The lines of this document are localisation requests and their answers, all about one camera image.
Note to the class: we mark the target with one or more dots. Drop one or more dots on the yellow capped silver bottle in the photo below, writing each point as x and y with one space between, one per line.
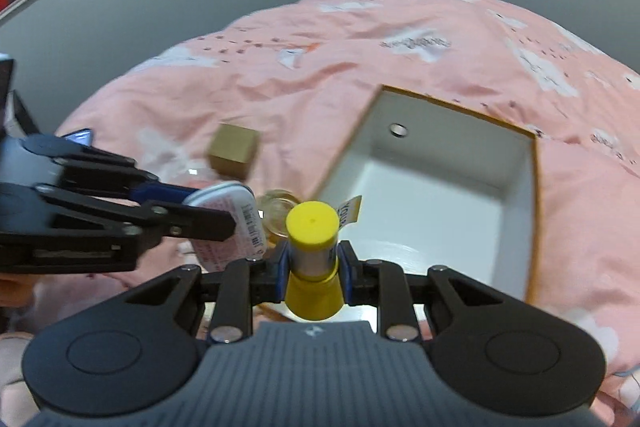
312 257

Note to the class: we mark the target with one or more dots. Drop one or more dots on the white tin with pink label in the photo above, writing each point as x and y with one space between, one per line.
232 227

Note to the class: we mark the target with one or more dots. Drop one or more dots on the pink printed blanket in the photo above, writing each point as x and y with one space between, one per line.
400 52

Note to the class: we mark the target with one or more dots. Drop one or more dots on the small clear glass jar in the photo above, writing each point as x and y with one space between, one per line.
276 217

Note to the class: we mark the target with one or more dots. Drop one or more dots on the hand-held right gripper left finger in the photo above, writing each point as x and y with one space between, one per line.
283 268

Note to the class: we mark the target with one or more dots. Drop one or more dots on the gold cube box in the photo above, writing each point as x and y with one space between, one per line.
233 151

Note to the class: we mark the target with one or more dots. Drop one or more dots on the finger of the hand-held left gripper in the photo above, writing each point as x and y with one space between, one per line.
200 227
160 193

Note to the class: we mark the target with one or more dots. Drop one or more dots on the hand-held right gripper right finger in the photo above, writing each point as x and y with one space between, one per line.
345 269

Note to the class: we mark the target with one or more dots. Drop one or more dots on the orange box with white inside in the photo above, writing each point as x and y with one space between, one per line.
450 207

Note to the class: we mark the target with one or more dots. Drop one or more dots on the small yellow white tag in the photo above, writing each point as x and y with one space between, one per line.
350 209

